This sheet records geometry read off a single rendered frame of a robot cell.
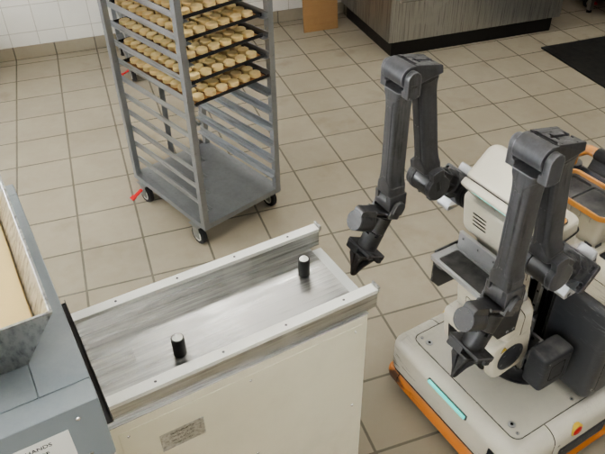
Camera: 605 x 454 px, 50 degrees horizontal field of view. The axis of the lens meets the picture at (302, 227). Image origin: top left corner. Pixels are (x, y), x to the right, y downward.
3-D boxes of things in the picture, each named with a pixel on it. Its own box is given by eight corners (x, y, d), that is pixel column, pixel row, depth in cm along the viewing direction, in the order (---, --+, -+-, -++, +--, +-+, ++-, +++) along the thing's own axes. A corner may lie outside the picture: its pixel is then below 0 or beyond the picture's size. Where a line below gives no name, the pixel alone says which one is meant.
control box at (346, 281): (355, 338, 179) (356, 302, 170) (311, 286, 195) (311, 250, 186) (365, 332, 180) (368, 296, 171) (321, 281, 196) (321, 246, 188)
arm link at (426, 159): (450, 51, 153) (423, 38, 160) (404, 74, 149) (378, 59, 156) (450, 193, 184) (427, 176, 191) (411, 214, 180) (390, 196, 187)
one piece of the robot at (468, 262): (461, 271, 205) (471, 217, 191) (527, 326, 186) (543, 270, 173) (421, 290, 198) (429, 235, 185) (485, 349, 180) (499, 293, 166)
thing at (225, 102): (273, 129, 309) (273, 123, 307) (268, 131, 308) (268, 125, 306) (194, 86, 346) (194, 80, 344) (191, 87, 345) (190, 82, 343)
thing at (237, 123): (274, 145, 315) (274, 140, 313) (269, 147, 313) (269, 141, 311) (197, 101, 352) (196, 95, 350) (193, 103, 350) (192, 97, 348)
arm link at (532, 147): (599, 128, 125) (557, 107, 131) (547, 158, 121) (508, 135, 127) (571, 281, 155) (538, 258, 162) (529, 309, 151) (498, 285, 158)
